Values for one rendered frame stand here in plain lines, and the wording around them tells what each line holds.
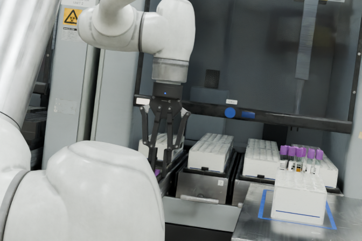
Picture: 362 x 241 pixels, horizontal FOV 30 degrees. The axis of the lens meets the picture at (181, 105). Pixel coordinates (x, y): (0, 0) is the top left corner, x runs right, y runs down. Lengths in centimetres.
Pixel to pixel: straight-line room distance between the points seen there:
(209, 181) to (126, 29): 48
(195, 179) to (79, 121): 39
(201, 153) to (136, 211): 106
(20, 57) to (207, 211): 98
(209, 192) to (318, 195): 56
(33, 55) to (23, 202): 26
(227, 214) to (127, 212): 106
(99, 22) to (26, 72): 68
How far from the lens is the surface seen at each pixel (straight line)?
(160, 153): 193
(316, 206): 132
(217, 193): 183
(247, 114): 186
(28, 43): 100
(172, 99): 169
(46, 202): 81
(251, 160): 185
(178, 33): 165
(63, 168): 81
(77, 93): 196
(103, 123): 194
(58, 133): 198
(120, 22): 163
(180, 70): 166
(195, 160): 185
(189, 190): 183
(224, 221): 184
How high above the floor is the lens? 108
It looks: 3 degrees down
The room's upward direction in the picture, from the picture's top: 7 degrees clockwise
